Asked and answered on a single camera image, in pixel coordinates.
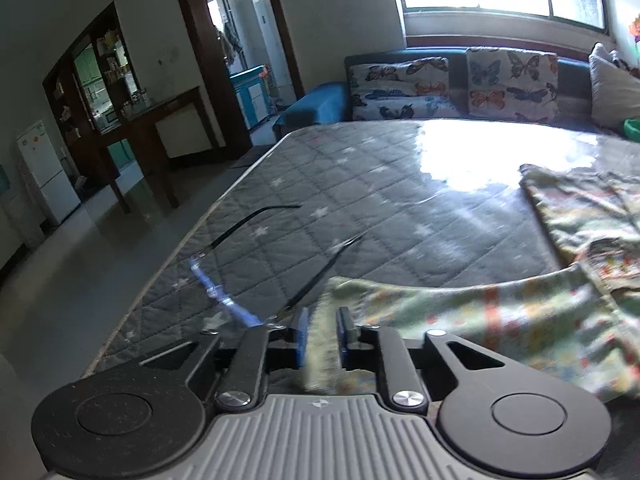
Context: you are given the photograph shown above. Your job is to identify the square butterfly print cushion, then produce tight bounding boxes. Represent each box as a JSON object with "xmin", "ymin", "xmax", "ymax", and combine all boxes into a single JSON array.
[{"xmin": 465, "ymin": 46, "xmax": 560, "ymax": 124}]

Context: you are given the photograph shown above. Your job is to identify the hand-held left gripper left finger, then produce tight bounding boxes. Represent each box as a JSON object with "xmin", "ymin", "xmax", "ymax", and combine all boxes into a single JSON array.
[{"xmin": 140, "ymin": 307, "xmax": 310, "ymax": 412}]

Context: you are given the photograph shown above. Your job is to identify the white fridge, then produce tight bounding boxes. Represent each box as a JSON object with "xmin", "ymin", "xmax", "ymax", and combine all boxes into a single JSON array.
[{"xmin": 15, "ymin": 120, "xmax": 81, "ymax": 226}]

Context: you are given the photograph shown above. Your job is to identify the wide butterfly print cushion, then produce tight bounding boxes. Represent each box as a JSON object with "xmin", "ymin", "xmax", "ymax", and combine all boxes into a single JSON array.
[{"xmin": 348, "ymin": 56, "xmax": 454, "ymax": 122}]

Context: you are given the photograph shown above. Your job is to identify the green floral garment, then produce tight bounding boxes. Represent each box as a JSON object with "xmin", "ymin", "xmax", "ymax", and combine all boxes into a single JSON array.
[{"xmin": 300, "ymin": 162, "xmax": 640, "ymax": 404}]

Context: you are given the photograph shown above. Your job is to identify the dark wooden door frame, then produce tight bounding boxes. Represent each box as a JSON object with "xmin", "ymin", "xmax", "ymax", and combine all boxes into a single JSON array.
[{"xmin": 167, "ymin": 0, "xmax": 306, "ymax": 150}]

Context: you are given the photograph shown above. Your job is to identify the blue sofa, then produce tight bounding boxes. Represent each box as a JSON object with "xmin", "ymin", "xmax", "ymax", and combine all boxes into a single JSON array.
[{"xmin": 272, "ymin": 47, "xmax": 640, "ymax": 137}]

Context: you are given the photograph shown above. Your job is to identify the dark wooden counter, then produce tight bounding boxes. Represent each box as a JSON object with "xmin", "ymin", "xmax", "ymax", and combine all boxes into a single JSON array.
[{"xmin": 97, "ymin": 85, "xmax": 227, "ymax": 212}]

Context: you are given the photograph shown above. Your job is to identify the black strip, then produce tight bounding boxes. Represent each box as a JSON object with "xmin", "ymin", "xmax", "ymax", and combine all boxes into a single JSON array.
[
  {"xmin": 283, "ymin": 232, "xmax": 367, "ymax": 310},
  {"xmin": 207, "ymin": 203, "xmax": 303, "ymax": 251}
]

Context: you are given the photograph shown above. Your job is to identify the blue strip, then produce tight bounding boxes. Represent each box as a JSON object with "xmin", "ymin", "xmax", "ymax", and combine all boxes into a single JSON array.
[{"xmin": 189, "ymin": 255, "xmax": 264, "ymax": 332}]

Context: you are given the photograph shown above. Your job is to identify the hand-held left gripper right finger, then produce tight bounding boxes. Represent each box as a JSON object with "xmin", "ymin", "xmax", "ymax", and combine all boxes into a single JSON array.
[{"xmin": 336, "ymin": 306, "xmax": 507, "ymax": 415}]

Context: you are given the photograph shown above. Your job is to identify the blue cabinet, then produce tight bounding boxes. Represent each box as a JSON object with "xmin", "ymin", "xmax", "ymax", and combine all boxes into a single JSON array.
[{"xmin": 229, "ymin": 64, "xmax": 274, "ymax": 129}]

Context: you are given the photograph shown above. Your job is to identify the dark wooden shelf cabinet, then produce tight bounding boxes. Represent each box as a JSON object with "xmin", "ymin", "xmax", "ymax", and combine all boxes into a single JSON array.
[{"xmin": 42, "ymin": 2, "xmax": 142, "ymax": 137}]

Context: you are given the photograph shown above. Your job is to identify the white pillow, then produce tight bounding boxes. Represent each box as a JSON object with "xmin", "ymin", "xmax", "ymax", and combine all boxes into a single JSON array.
[{"xmin": 588, "ymin": 42, "xmax": 640, "ymax": 129}]

